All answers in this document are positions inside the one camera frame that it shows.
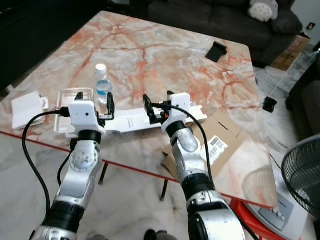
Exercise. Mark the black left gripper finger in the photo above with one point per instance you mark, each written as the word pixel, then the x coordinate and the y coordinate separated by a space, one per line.
pixel 79 96
pixel 111 105

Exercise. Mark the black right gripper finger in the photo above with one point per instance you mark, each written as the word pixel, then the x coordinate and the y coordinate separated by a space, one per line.
pixel 171 94
pixel 148 109

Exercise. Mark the long white cardboard box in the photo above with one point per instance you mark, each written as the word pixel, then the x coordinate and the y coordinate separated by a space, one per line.
pixel 130 121

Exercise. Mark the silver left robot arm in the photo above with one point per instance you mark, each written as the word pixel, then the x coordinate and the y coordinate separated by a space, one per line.
pixel 84 160

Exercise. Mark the clear plastic container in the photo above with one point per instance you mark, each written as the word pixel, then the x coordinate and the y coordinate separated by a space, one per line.
pixel 64 107

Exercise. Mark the clear plastic water bottle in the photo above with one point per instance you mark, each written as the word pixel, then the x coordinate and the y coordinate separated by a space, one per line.
pixel 102 86

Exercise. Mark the small white box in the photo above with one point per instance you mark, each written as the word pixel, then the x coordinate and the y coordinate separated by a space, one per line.
pixel 26 109

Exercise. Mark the black table leg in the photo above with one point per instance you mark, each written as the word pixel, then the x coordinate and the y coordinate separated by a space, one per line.
pixel 104 173
pixel 164 190

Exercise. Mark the black phone stand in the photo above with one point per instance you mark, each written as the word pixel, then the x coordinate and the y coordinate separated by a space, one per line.
pixel 216 52

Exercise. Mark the cardboard box with barcode label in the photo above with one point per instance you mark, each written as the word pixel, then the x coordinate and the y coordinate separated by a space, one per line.
pixel 225 132

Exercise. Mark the black tv cabinet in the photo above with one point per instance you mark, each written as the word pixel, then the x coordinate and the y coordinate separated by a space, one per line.
pixel 40 35

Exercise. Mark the dark grey sofa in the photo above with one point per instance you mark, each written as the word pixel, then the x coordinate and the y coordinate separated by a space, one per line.
pixel 205 20

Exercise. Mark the small black floor object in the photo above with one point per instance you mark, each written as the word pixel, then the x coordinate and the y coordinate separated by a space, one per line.
pixel 270 104

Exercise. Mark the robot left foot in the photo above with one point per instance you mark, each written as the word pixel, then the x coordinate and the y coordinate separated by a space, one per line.
pixel 96 236

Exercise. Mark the grey white plush toy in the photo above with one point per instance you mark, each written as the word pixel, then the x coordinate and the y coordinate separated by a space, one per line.
pixel 263 10

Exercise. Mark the plain brown cardboard box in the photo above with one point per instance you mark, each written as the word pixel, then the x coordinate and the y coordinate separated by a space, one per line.
pixel 292 52

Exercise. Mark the dark armchair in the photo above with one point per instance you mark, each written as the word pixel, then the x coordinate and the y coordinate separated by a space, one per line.
pixel 305 95

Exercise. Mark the red plastic stool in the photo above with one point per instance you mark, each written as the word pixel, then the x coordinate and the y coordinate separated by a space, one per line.
pixel 255 225

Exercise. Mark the black mesh fan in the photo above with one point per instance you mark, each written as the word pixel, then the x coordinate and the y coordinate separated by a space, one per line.
pixel 302 175

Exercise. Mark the white fan base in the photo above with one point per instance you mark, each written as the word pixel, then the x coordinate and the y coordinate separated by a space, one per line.
pixel 285 215

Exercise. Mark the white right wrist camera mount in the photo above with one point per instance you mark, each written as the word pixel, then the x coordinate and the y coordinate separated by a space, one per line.
pixel 177 112

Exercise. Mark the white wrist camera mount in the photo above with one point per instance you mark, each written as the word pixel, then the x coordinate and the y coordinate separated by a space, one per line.
pixel 82 115
pixel 177 112

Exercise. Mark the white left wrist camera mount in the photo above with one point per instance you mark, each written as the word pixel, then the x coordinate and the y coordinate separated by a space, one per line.
pixel 82 115

